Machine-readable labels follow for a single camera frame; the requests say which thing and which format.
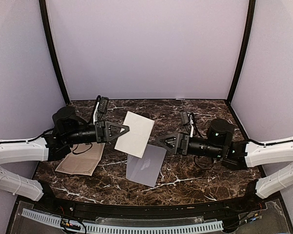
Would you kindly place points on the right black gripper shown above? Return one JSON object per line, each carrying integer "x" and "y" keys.
{"x": 183, "y": 146}

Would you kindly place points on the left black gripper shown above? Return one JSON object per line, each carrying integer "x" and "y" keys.
{"x": 100, "y": 131}

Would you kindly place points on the white letter paper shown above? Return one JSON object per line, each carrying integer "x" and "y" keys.
{"x": 134, "y": 142}

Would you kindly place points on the grey envelope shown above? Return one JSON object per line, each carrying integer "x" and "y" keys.
{"x": 146, "y": 170}

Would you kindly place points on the beige decorated letter sheet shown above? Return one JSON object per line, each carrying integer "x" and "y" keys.
{"x": 83, "y": 159}

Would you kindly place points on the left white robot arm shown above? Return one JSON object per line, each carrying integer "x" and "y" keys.
{"x": 52, "y": 145}

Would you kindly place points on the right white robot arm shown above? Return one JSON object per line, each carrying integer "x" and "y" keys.
{"x": 237, "y": 155}

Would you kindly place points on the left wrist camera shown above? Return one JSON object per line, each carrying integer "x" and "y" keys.
{"x": 103, "y": 103}

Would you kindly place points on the white slotted cable duct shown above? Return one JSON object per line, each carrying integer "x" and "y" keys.
{"x": 125, "y": 226}

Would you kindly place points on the black front rail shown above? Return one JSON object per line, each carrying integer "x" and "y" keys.
{"x": 84, "y": 210}

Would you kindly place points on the left black frame post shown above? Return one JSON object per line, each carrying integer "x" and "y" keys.
{"x": 52, "y": 50}

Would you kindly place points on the black frame post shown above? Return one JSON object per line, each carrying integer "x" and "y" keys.
{"x": 52, "y": 50}
{"x": 243, "y": 51}

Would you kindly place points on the right black frame post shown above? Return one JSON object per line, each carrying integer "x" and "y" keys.
{"x": 243, "y": 51}

